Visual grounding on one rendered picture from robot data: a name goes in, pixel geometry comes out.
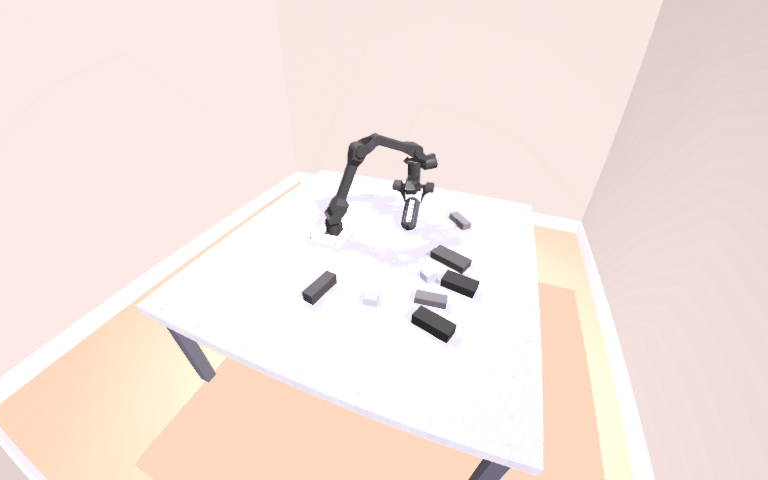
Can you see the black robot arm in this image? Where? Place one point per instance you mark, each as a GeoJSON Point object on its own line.
{"type": "Point", "coordinates": [357, 152]}

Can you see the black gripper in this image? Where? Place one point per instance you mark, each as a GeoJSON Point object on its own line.
{"type": "Point", "coordinates": [400, 186]}

